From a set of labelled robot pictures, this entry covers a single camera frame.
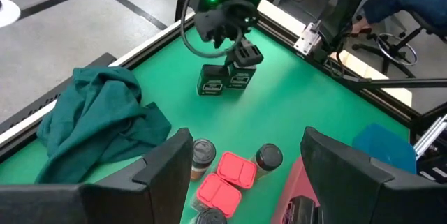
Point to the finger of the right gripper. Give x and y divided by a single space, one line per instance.
231 56

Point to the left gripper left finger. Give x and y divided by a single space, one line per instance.
139 196

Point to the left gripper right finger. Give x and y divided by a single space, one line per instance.
366 192

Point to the red-lid spice container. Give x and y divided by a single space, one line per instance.
236 170
218 194

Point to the blue plastic tray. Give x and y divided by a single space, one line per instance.
384 147

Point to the green table mat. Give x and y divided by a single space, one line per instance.
279 105

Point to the magenta plastic tray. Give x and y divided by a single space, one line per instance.
297 185

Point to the teal cloth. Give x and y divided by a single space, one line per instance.
97 119

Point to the black office chair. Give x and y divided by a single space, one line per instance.
398 47

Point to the silver metal mounting bracket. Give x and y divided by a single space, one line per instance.
307 39

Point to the black table frame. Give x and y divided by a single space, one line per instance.
384 100

